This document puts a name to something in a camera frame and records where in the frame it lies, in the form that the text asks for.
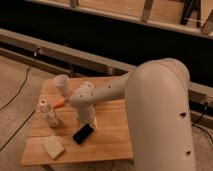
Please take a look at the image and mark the white sponge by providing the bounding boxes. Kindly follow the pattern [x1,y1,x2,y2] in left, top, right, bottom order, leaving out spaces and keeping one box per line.
[43,136,64,160]

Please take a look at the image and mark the orange marker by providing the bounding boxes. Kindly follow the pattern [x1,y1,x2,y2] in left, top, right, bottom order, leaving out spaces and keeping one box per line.
[53,99,65,109]

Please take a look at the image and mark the black eraser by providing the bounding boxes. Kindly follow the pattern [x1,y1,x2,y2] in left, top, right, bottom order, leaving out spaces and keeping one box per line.
[72,124,94,145]

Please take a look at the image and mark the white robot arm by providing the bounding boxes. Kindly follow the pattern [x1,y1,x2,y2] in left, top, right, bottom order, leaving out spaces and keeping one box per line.
[69,58,196,171]

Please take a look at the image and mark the black floor cable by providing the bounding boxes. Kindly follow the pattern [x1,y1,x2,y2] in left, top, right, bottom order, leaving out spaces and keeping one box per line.
[0,47,42,152]

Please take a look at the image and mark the black cable right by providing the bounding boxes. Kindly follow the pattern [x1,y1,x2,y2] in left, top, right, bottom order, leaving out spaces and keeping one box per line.
[191,101,213,141]

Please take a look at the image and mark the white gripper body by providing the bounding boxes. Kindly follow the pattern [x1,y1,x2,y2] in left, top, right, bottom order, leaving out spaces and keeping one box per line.
[77,105,97,128]

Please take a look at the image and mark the white plastic bottle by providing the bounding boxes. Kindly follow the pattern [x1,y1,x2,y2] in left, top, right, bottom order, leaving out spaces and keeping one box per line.
[39,100,59,127]

